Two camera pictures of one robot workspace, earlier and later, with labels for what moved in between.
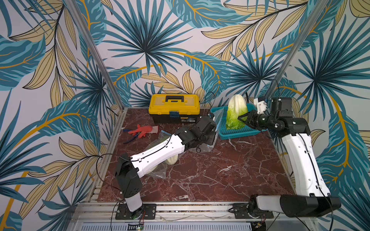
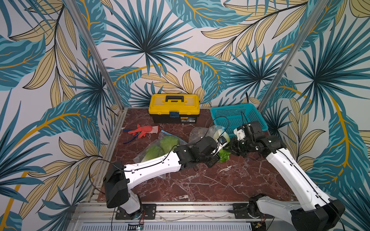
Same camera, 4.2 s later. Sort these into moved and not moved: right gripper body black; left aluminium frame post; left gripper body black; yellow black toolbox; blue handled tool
Moved: left gripper body black; right gripper body black
Not moved: left aluminium frame post; blue handled tool; yellow black toolbox
